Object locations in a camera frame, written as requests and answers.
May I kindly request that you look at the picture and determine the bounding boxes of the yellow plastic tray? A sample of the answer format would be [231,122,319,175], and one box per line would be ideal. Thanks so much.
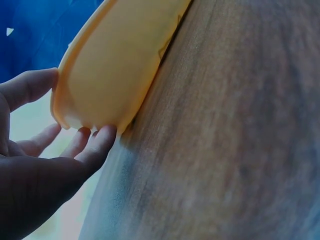
[49,0,194,136]

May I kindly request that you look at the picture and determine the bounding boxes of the person's left hand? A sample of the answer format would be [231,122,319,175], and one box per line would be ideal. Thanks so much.
[0,67,118,240]

